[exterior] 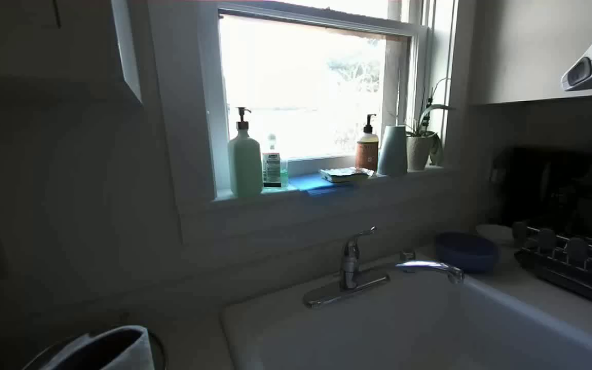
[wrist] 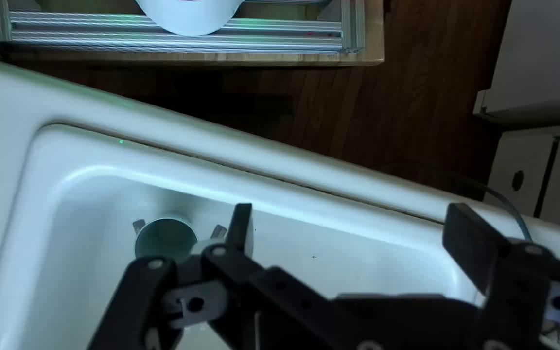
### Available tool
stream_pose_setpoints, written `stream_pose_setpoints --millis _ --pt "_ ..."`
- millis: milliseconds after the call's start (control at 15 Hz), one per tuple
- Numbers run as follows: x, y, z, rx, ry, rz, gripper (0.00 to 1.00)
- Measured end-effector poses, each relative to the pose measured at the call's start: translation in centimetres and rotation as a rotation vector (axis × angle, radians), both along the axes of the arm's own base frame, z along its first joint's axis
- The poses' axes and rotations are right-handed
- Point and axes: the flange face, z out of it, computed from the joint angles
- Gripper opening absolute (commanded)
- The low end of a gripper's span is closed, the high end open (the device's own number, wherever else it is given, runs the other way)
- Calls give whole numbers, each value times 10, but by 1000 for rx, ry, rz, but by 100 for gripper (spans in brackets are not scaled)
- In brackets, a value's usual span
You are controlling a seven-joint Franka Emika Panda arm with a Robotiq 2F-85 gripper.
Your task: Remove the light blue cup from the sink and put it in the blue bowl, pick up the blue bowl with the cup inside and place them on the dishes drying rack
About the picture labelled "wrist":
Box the white paper towel roll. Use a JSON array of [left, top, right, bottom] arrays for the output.
[[137, 0, 246, 36]]

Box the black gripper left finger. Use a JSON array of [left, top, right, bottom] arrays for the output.
[[88, 202, 254, 350]]

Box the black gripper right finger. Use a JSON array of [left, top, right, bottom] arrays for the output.
[[444, 202, 560, 350]]

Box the white ceramic sink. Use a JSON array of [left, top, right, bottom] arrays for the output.
[[0, 63, 560, 350]]

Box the aluminium frame rack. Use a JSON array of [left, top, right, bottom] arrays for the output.
[[0, 0, 366, 54]]

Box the white drawer cabinet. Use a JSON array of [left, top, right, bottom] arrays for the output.
[[489, 126, 560, 225]]

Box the light blue cup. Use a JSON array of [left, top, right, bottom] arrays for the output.
[[131, 215, 230, 262]]

